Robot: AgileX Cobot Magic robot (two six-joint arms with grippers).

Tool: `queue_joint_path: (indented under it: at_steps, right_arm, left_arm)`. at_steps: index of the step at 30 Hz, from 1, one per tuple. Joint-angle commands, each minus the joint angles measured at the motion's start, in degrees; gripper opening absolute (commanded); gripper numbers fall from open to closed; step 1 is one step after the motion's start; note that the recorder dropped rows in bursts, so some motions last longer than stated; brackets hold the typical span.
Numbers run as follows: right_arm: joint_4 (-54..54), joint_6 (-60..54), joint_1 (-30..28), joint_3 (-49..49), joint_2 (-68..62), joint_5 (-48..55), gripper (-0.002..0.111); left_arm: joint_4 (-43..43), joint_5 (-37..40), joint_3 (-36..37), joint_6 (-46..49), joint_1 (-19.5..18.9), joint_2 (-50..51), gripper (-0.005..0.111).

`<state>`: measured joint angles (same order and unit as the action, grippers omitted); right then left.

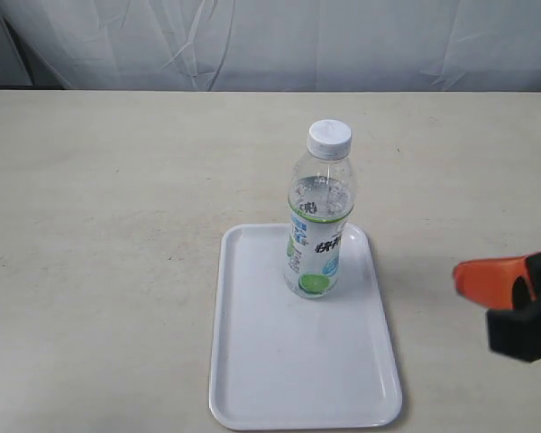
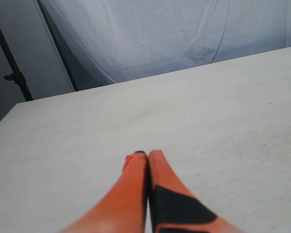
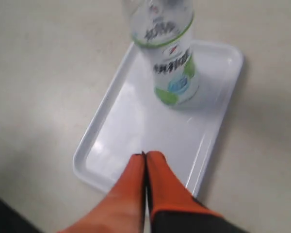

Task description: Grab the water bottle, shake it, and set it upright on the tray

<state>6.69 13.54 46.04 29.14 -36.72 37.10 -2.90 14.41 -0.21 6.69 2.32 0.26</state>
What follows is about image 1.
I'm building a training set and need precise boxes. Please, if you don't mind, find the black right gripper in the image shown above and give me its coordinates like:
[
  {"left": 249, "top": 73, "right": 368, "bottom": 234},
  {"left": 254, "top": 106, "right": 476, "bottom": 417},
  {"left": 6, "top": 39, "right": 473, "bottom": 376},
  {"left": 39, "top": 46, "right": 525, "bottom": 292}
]
[{"left": 453, "top": 252, "right": 541, "bottom": 363}]

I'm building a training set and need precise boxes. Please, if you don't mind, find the clear plastic drink bottle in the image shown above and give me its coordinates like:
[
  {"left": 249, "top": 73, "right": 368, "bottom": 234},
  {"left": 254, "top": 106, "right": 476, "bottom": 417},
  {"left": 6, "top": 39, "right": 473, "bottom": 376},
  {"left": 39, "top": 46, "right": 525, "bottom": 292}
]
[{"left": 283, "top": 119, "right": 356, "bottom": 299}]

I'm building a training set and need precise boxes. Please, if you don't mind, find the white plastic tray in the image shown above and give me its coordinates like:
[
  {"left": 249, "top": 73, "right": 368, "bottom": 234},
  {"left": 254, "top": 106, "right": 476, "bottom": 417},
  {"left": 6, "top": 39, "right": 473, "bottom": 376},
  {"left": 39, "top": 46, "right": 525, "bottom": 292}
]
[{"left": 209, "top": 224, "right": 403, "bottom": 430}]

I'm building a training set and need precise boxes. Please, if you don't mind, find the white backdrop cloth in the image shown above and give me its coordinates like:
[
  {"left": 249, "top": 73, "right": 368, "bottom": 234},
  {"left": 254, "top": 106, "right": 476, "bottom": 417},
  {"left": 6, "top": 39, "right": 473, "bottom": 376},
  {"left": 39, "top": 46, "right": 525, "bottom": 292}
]
[{"left": 0, "top": 1, "right": 541, "bottom": 92}]

